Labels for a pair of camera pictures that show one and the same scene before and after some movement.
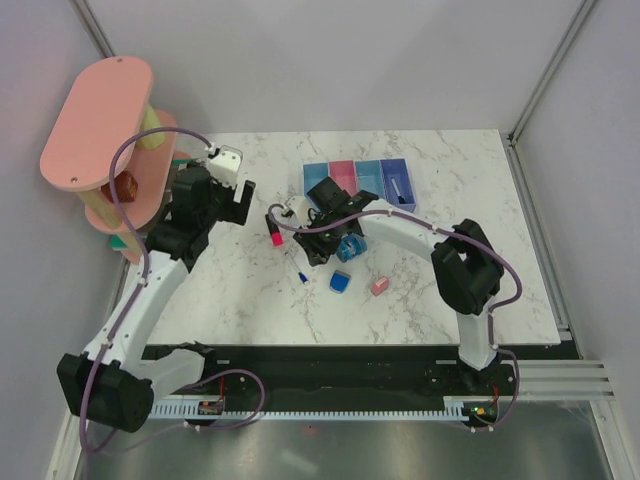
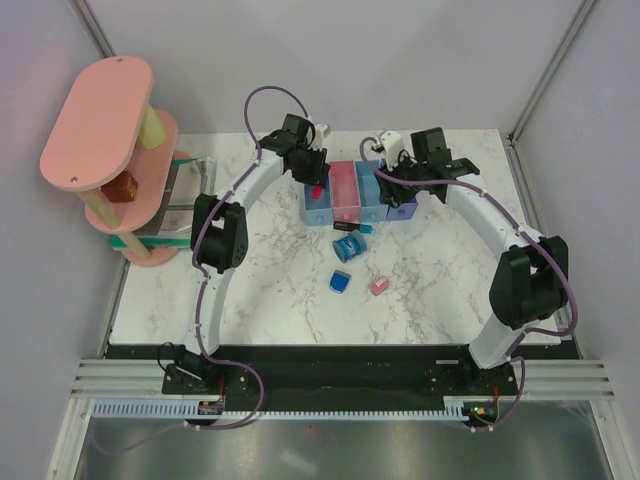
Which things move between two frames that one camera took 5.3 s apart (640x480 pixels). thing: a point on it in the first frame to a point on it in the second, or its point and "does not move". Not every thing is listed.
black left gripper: [235, 212] to [318, 174]
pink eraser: [380, 286] does not move
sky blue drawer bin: [370, 177] does not move
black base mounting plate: [349, 371] does not move
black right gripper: [317, 252] to [392, 194]
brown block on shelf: [126, 188] does not move
